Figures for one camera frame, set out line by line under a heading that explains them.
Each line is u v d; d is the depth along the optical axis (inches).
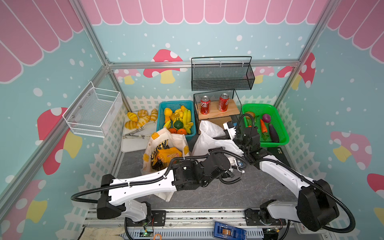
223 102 36.2
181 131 39.3
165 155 31.6
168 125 41.9
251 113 46.2
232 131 27.4
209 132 29.7
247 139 23.6
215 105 40.9
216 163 16.4
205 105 35.7
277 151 38.2
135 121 44.5
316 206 16.1
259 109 46.0
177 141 33.5
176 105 45.8
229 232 26.0
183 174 16.8
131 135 41.6
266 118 44.0
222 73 37.4
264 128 42.1
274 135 41.2
